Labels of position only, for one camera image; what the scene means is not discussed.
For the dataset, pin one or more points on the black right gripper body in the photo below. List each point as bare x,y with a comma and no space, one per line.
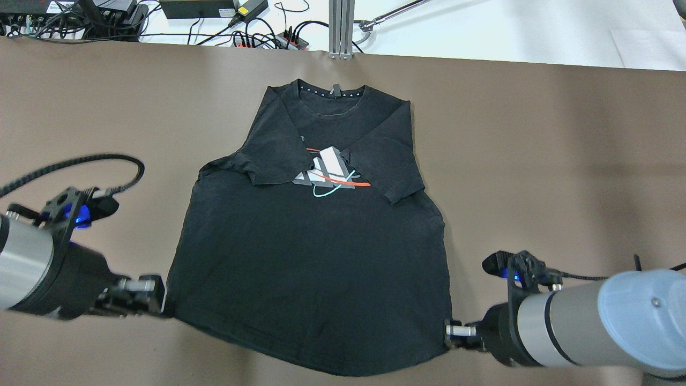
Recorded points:
497,333

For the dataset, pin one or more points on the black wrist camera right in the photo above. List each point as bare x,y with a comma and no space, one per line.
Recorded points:
523,271

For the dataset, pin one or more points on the black power adapter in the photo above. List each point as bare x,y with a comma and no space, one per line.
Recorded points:
199,9

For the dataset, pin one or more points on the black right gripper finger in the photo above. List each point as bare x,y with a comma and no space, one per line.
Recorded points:
458,335

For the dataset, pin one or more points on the metal grabber stick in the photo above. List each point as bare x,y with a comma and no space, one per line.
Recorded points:
367,26

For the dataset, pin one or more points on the black printed t-shirt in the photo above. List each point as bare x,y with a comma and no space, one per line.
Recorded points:
316,242

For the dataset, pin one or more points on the aluminium frame post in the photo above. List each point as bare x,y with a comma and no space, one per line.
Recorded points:
341,21

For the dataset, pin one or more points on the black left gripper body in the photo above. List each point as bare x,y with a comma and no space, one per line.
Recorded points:
74,279

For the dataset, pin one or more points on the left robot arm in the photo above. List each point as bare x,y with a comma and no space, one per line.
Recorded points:
45,274

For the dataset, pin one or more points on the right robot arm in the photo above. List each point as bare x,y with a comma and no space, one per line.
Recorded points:
632,319

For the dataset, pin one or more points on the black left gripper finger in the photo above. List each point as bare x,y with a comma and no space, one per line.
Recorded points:
122,309
148,286

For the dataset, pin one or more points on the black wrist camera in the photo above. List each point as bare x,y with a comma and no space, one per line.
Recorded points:
71,206
523,271

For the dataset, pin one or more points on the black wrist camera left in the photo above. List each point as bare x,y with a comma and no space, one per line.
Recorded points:
71,206

